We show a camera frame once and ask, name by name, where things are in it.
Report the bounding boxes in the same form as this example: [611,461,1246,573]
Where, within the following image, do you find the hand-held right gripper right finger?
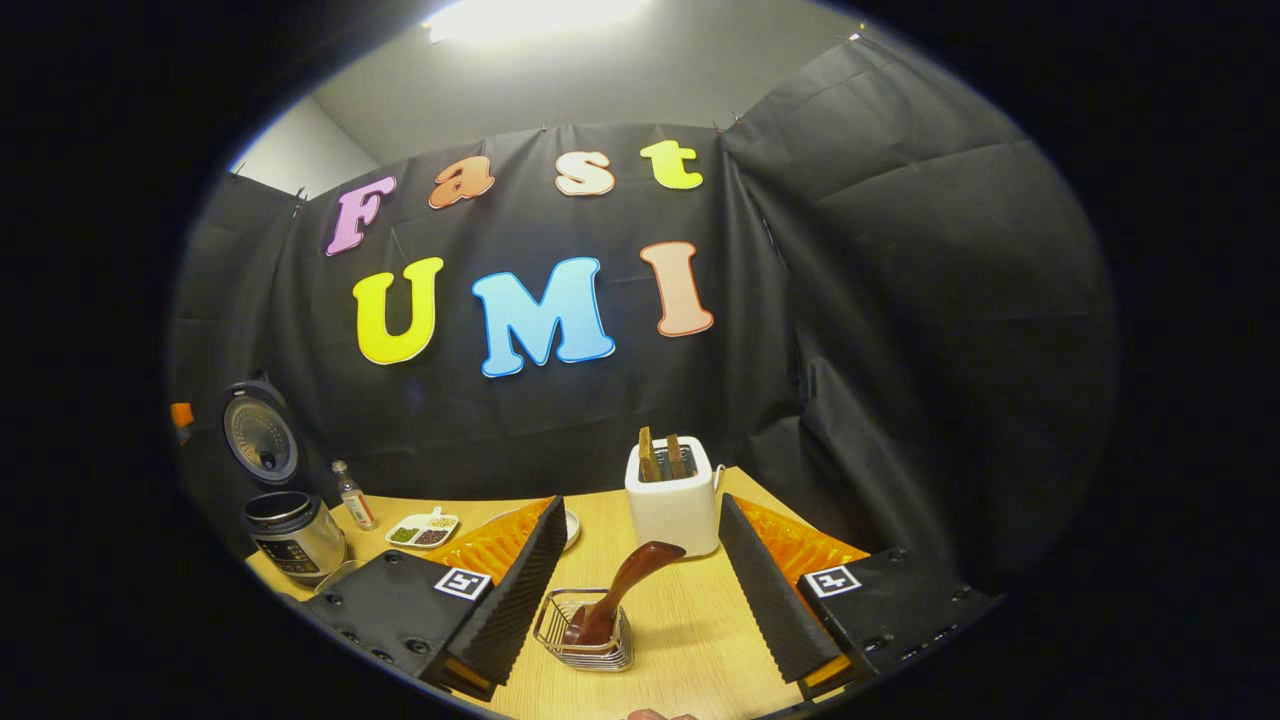
[718,492,1006,701]

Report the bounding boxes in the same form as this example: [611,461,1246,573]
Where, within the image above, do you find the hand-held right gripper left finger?
[296,495,569,703]

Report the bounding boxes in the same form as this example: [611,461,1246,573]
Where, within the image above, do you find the brown wooden spoon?
[563,541,688,647]

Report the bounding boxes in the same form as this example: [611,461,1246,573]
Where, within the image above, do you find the black and silver rice cooker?
[222,378,348,588]

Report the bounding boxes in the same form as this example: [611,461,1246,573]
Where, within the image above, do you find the white divided grain dish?
[385,507,461,550]

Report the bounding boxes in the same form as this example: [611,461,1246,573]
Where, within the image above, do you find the white toaster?
[624,436,725,558]

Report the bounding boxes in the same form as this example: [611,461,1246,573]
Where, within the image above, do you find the small clear glass bottle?
[331,460,379,532]

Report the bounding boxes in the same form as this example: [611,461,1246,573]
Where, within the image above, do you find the black backdrop cloth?
[165,25,1121,601]

